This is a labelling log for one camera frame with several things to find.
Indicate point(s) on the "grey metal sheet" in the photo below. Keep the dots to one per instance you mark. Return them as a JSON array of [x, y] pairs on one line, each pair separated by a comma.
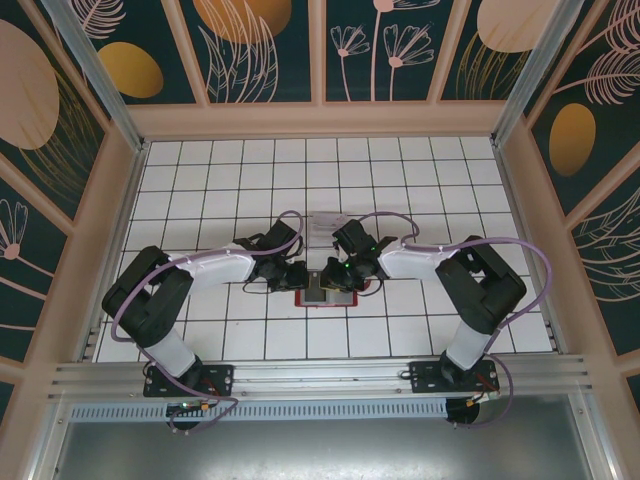
[[320, 450]]

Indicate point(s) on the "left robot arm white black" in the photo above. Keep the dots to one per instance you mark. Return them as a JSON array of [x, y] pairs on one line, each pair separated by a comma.
[[220, 270]]

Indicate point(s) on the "red card holder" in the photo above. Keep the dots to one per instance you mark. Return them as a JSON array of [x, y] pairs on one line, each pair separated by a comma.
[[340, 299]]

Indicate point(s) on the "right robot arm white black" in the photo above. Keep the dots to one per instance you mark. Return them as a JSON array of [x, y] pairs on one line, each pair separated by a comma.
[[410, 262]]

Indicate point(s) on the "aluminium frame post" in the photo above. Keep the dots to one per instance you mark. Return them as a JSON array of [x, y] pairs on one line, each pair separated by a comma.
[[107, 100], [520, 90]]

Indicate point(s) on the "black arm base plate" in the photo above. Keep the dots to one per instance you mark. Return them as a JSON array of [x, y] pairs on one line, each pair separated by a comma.
[[425, 377], [220, 377]]

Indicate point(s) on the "aluminium mounting rail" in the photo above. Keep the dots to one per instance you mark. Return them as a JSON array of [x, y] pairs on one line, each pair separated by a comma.
[[320, 375]]

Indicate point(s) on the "clear acrylic tray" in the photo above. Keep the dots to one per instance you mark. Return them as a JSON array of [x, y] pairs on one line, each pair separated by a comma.
[[320, 240]]

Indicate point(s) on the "small circuit board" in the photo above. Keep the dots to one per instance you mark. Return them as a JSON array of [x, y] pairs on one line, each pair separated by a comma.
[[187, 407]]

